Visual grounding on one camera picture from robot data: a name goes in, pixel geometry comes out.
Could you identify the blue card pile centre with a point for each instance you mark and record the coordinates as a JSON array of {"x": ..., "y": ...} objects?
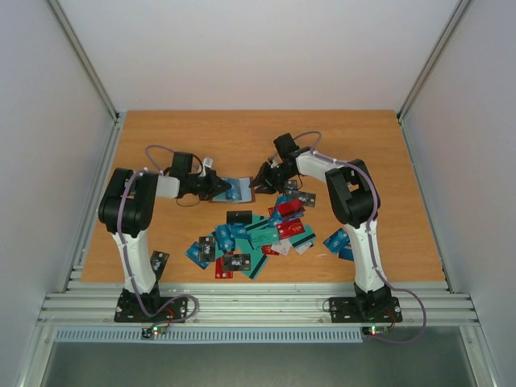
[{"x": 224, "y": 238}]

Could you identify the black VIP card far left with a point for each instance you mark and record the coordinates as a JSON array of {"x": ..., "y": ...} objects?
[{"x": 158, "y": 262}]

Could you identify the blue card left edge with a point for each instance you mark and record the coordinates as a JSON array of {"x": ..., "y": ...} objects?
[{"x": 193, "y": 253}]

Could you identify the controller board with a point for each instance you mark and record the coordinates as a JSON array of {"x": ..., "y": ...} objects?
[
  {"x": 153, "y": 332},
  {"x": 374, "y": 330}
]

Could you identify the black VIP card top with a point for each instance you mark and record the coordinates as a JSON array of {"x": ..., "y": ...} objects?
[{"x": 308, "y": 199}]

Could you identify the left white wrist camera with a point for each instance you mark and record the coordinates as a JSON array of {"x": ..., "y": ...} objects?
[{"x": 206, "y": 164}]

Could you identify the blue card far right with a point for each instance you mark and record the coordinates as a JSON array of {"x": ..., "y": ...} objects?
[{"x": 346, "y": 253}]

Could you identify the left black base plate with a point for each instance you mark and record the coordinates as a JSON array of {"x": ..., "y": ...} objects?
[{"x": 128, "y": 309}]

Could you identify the brown leather card holder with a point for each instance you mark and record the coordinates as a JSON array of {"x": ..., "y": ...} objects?
[{"x": 246, "y": 191}]

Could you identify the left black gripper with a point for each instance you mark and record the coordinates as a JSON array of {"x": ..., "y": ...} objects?
[{"x": 214, "y": 182}]

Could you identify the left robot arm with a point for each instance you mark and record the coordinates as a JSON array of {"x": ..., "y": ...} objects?
[{"x": 126, "y": 210}]

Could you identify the blue VIP chip card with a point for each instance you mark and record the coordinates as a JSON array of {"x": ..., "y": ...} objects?
[{"x": 233, "y": 194}]

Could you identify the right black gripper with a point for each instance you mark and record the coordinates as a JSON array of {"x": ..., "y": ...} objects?
[{"x": 270, "y": 177}]

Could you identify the dark red card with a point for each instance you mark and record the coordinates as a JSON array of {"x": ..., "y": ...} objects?
[{"x": 290, "y": 209}]

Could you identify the teal card pile bottom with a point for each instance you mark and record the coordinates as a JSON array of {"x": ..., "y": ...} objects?
[{"x": 261, "y": 235}]

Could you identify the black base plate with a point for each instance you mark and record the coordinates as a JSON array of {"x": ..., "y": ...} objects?
[
  {"x": 348, "y": 310},
  {"x": 128, "y": 309}
]

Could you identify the grey slotted cable duct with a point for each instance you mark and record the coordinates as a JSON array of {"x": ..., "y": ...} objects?
[{"x": 210, "y": 335}]

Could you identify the black plain card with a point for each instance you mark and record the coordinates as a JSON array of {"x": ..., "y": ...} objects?
[{"x": 239, "y": 216}]

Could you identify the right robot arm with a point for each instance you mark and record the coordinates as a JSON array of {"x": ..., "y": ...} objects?
[{"x": 354, "y": 201}]

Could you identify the black vip card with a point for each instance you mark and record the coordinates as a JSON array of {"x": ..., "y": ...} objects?
[
  {"x": 308, "y": 199},
  {"x": 236, "y": 262},
  {"x": 207, "y": 248},
  {"x": 158, "y": 262}
]

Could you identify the left controller board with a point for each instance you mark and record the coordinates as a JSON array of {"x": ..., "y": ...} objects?
[{"x": 153, "y": 332}]

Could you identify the red gold VIP card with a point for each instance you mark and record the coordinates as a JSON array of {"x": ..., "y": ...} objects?
[{"x": 290, "y": 228}]

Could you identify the aluminium frame rails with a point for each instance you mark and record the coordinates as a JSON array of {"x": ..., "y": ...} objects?
[{"x": 258, "y": 304}]

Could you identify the blue card right upper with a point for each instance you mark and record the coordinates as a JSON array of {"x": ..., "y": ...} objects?
[{"x": 337, "y": 241}]

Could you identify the right controller board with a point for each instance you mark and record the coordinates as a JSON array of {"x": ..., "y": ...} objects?
[{"x": 374, "y": 330}]

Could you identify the black VIP card bottom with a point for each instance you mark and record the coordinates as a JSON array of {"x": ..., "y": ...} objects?
[{"x": 236, "y": 262}]

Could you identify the black card top upper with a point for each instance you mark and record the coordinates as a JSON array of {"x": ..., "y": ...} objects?
[{"x": 291, "y": 185}]

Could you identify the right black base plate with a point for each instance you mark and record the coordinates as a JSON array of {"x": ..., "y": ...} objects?
[{"x": 348, "y": 310}]

